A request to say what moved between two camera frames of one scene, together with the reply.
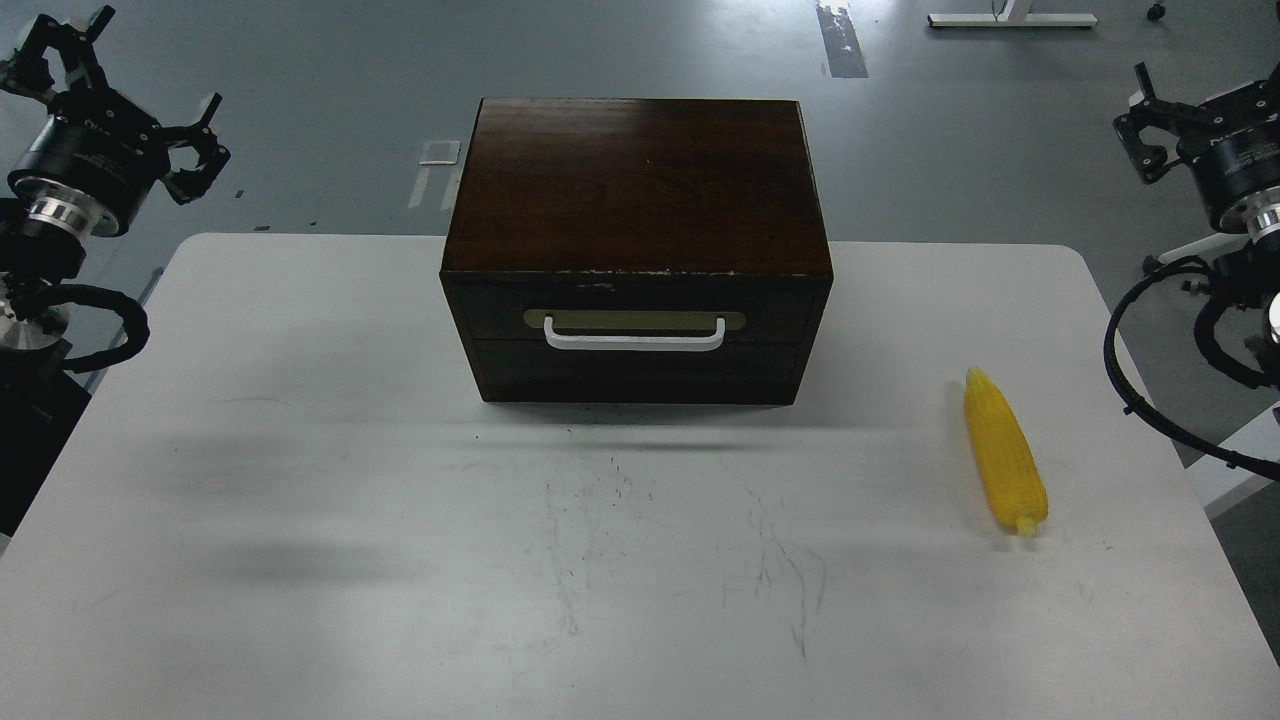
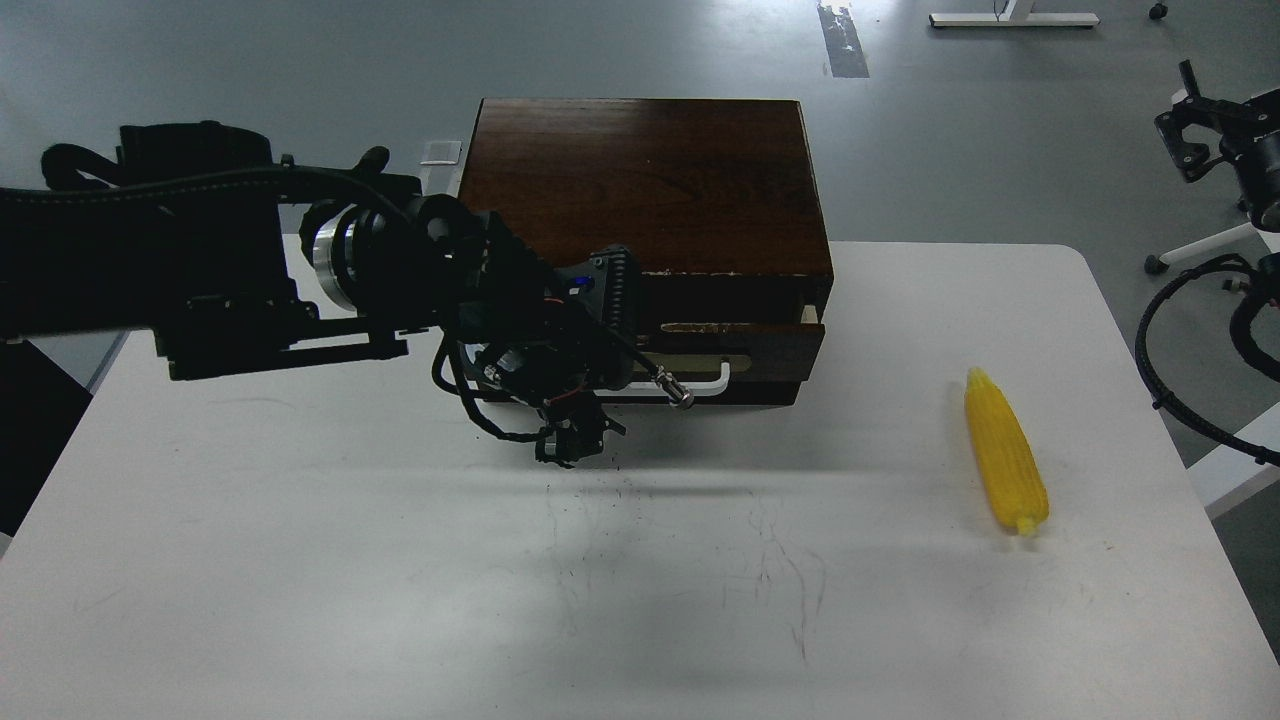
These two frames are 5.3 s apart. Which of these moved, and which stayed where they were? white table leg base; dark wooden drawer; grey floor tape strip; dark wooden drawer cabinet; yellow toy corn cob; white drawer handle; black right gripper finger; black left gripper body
Moved: dark wooden drawer; black left gripper body; black right gripper finger; white drawer handle
Stayed: grey floor tape strip; yellow toy corn cob; white table leg base; dark wooden drawer cabinet
